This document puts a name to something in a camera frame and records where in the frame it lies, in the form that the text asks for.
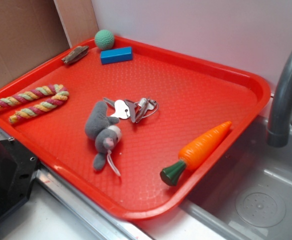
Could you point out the grey plush bunny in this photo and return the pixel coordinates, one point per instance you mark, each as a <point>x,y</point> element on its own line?
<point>105,133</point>

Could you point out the green textured ball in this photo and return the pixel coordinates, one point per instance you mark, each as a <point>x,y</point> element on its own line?
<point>104,39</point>

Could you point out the brown cardboard panel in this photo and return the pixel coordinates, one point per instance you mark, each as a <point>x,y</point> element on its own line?
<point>30,34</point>

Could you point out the orange plastic toy carrot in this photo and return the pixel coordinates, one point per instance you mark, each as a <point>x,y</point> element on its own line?
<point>191,156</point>

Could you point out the grey toy faucet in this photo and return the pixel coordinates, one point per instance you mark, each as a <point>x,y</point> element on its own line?
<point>280,118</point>

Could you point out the brown wood piece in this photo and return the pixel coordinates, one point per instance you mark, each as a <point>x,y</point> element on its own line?
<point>75,55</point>

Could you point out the red plastic tray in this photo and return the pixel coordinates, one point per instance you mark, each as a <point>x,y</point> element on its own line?
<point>194,95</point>

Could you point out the blue wooden block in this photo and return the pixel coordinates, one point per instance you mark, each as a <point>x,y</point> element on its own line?
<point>116,55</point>

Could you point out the grey plastic toy sink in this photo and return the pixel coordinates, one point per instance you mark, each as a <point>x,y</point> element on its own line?
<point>247,194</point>

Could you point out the bunch of metal keys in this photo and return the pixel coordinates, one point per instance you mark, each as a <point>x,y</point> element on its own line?
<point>135,111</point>

